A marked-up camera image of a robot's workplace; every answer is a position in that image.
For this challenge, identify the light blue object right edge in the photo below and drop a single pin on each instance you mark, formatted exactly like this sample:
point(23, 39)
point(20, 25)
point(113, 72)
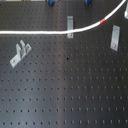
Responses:
point(126, 14)

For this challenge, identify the blue clamp top left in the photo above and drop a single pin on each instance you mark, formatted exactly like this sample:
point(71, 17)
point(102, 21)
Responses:
point(51, 2)

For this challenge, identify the blue clamp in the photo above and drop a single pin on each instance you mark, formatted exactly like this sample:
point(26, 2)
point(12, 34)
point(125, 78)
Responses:
point(87, 2)
point(51, 2)

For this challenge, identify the blue clamp top right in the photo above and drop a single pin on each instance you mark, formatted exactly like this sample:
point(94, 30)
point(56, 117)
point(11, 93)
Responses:
point(87, 2)

